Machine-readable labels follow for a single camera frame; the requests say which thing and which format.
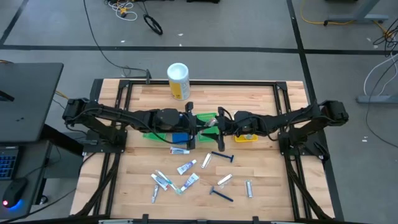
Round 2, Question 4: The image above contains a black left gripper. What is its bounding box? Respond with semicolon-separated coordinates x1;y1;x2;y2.
182;101;208;150

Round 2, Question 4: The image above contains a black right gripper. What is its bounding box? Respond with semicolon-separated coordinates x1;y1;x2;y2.
207;106;237;152

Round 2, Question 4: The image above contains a blue disposable razor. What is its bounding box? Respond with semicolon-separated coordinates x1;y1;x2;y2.
209;185;234;203
211;151;235;164

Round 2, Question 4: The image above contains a green plastic basket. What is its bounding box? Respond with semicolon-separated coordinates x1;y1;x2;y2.
142;133;167;143
196;111;219;143

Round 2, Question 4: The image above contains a blue plastic basket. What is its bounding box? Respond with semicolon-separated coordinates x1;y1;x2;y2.
172;133;189;146

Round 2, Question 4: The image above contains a yellow plastic basket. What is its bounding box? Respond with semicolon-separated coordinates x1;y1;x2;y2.
234;134;259;143

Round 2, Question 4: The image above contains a white yellow wipes canister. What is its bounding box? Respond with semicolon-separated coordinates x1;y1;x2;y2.
166;62;191;101

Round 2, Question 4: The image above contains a grey desk foot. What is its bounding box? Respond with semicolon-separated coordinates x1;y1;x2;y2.
356;95;398;104

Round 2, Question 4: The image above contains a grey lower desk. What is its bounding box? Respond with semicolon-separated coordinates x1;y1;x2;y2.
0;139;53;218

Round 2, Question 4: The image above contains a grey desk leg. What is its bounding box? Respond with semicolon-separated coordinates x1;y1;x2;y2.
323;0;389;26

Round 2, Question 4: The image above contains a backlit keyboard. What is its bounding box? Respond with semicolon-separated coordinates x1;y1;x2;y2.
0;146;18;181

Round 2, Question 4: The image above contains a black computer mouse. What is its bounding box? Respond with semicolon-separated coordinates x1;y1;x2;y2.
2;177;28;208

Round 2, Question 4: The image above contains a black aluminium rig frame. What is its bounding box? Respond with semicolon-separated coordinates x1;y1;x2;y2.
70;77;345;224

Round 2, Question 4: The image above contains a black coiled cable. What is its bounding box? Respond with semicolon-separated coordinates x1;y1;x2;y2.
142;14;164;36

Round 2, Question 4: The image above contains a long black floor cable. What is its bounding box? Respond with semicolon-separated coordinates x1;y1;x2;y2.
82;0;149;74
365;58;398;149

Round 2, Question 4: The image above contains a white cable bundle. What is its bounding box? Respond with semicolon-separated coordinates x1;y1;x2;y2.
105;0;138;22

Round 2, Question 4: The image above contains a yellow floor cable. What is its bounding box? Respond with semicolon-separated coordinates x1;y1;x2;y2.
300;0;389;35

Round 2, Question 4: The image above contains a white floor cable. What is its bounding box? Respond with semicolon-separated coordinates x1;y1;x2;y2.
363;51;398;97

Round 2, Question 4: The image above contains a black cable bundle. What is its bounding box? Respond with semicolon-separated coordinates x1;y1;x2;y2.
373;26;398;58

